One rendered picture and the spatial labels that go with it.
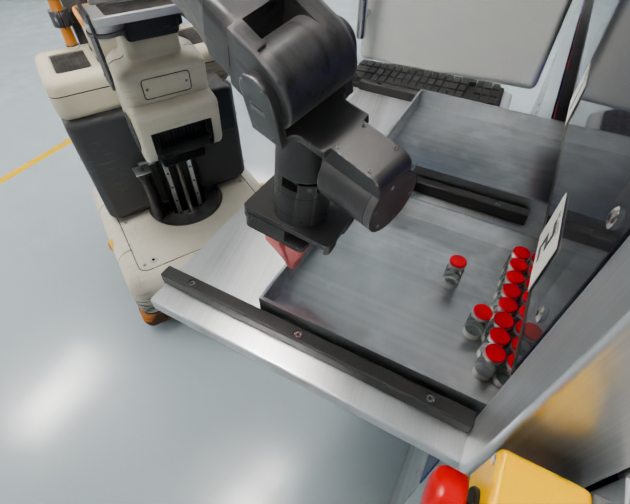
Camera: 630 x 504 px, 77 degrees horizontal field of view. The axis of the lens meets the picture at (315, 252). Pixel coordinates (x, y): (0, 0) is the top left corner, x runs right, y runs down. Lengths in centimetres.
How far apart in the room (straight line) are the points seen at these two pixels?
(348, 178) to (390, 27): 99
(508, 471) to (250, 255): 40
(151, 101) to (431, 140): 70
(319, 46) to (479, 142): 58
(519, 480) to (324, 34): 30
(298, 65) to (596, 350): 23
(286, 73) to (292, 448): 119
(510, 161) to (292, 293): 47
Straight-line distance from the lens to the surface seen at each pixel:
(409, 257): 57
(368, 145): 30
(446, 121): 88
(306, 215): 38
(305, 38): 29
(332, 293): 51
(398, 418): 45
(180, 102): 113
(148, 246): 150
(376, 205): 30
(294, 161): 34
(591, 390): 26
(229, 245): 58
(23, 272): 207
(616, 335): 23
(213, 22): 31
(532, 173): 79
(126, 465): 145
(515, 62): 125
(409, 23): 126
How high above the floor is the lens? 130
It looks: 48 degrees down
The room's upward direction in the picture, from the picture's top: straight up
